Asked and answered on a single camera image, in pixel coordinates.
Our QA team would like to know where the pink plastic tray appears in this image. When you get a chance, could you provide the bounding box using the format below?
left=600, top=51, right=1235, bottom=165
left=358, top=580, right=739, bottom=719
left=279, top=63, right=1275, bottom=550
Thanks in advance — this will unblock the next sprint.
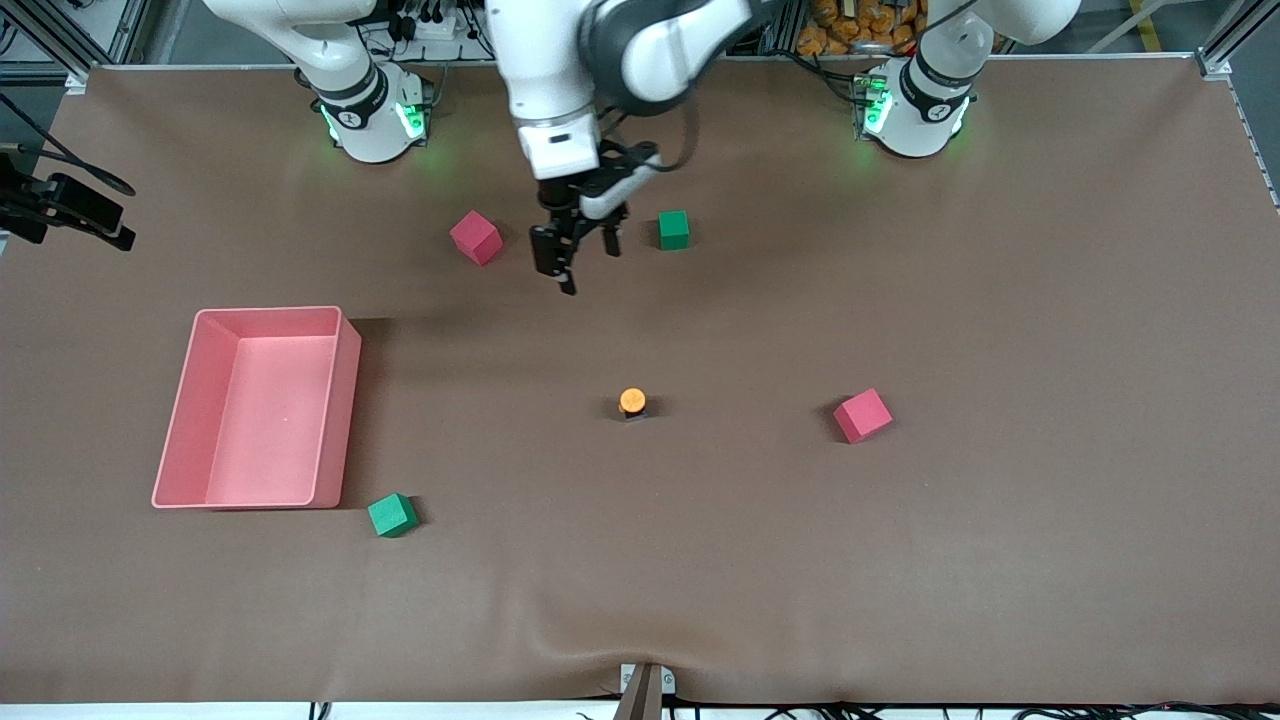
left=151, top=306, right=363, bottom=511

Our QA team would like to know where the metal table edge bracket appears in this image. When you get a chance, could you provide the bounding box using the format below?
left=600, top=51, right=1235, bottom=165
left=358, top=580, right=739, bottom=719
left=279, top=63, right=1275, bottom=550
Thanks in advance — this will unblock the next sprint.
left=618, top=662, right=676, bottom=720

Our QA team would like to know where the white socket strip with plugs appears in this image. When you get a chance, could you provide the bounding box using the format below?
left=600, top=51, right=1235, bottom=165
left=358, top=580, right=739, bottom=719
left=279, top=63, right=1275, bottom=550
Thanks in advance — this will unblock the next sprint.
left=385, top=0, right=491, bottom=41

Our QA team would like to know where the orange lumpy items pile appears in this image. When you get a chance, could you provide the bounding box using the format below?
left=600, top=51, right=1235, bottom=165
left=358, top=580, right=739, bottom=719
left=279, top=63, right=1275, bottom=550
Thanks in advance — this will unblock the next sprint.
left=797, top=0, right=926, bottom=58

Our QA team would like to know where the brown table mat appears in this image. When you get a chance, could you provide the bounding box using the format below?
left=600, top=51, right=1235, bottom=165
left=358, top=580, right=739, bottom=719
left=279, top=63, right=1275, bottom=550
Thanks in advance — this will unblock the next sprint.
left=0, top=55, right=1280, bottom=706

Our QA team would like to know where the aluminium frame profile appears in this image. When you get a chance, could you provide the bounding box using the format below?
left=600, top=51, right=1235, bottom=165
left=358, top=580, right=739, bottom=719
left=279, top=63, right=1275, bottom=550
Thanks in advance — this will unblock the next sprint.
left=0, top=0, right=101, bottom=96
left=1195, top=0, right=1280, bottom=81

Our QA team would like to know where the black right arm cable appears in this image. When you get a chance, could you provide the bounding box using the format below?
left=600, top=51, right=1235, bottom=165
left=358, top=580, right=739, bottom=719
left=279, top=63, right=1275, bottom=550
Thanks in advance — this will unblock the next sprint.
left=0, top=95, right=135, bottom=198

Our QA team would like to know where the pink cube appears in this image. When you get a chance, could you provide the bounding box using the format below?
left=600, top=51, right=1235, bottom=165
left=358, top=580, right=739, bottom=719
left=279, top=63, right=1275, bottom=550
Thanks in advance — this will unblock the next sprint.
left=833, top=388, right=894, bottom=445
left=449, top=210, right=504, bottom=267

